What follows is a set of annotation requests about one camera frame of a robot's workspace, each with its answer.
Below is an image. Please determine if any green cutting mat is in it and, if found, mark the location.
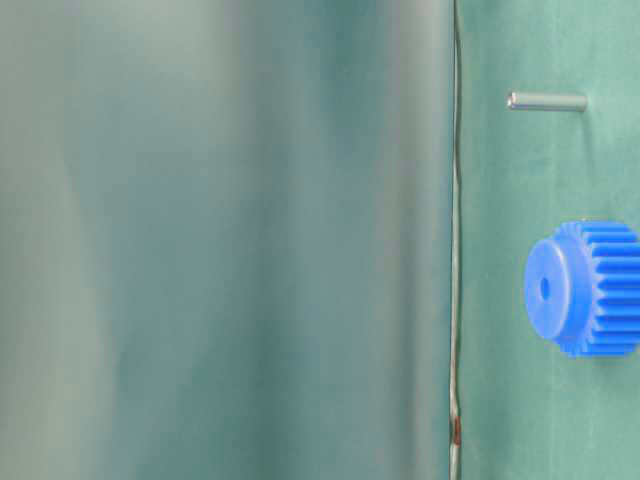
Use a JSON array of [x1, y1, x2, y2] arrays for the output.
[[457, 1, 639, 479]]

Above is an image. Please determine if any silver metal shaft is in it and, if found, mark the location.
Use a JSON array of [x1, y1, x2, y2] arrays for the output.
[[506, 91, 588, 113]]

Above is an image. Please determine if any blue plastic gear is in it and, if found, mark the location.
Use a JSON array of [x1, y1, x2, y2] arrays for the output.
[[524, 220, 639, 357]]

